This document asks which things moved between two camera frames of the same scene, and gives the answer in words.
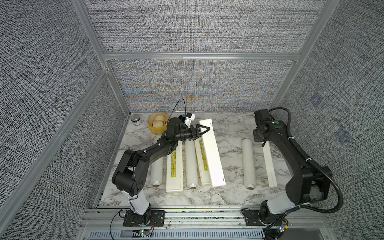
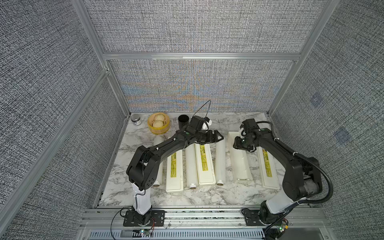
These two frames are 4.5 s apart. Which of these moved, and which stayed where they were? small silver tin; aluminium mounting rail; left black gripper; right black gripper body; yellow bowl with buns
Moved: left black gripper; right black gripper body
Stayed: small silver tin; aluminium mounting rail; yellow bowl with buns
